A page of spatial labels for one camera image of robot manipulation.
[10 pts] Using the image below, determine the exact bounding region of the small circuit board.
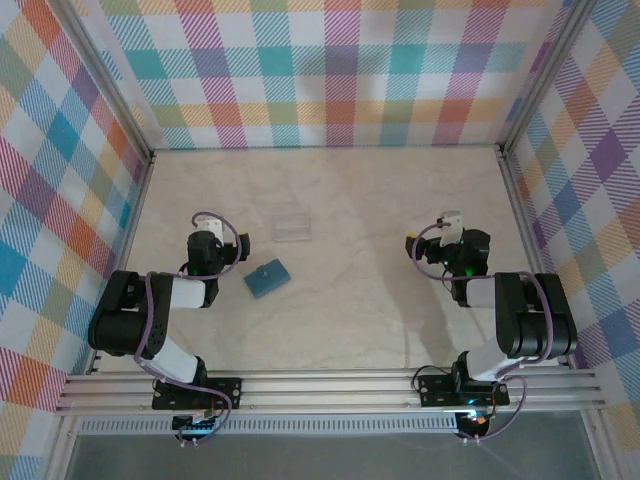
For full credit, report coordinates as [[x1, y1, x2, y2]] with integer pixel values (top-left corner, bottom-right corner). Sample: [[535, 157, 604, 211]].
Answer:
[[457, 408, 496, 432], [172, 413, 221, 434]]

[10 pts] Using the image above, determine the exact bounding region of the long aluminium mounting rail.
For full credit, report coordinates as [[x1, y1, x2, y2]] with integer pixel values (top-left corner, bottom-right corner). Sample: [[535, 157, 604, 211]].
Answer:
[[54, 368, 607, 414]]

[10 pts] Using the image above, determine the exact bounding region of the slotted grey cable duct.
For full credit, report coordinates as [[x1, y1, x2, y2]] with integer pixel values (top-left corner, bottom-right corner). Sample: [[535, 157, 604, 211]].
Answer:
[[78, 418, 460, 435]]

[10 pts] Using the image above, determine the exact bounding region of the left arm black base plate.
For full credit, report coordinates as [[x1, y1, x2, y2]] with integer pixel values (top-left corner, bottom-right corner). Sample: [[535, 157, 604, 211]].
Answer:
[[152, 377, 243, 411]]

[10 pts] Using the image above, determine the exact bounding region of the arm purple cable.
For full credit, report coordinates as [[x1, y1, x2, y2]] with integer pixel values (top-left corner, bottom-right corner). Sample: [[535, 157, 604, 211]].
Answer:
[[412, 222, 556, 444], [133, 211, 251, 447]]

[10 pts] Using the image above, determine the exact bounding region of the aluminium frame leg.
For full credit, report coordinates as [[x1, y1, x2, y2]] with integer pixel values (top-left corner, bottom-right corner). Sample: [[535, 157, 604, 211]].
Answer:
[[582, 412, 615, 480], [44, 413, 84, 480]]

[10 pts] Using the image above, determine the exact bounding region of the aluminium side rail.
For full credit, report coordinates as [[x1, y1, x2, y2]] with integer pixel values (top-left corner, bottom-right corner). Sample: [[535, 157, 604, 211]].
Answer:
[[497, 144, 576, 370]]

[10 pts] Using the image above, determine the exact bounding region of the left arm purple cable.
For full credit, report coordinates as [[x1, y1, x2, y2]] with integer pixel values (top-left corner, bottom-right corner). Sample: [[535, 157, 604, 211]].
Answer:
[[133, 211, 251, 447]]

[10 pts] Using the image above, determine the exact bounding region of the teal leather card holder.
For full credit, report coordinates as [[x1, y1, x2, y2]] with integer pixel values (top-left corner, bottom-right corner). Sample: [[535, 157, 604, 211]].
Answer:
[[243, 258, 292, 300]]

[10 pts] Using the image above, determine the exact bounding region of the aluminium frame post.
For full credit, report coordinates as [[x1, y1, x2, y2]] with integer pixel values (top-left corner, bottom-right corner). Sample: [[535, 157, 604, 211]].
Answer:
[[53, 0, 155, 166], [497, 0, 599, 157]]

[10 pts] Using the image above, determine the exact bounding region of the clear plastic tray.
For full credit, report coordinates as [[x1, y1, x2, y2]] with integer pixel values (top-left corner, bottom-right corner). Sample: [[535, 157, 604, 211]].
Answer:
[[271, 213, 312, 244]]

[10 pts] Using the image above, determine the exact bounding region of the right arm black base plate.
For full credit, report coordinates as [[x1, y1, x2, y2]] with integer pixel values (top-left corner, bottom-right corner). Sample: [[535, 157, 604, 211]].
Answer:
[[417, 373, 511, 407]]

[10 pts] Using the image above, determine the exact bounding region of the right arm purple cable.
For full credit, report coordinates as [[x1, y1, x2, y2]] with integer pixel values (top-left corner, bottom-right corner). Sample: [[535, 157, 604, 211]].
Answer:
[[412, 222, 556, 444]]

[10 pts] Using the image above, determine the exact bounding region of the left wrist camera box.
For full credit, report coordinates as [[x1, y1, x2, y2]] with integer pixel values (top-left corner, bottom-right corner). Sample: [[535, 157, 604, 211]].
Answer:
[[193, 213, 224, 240]]

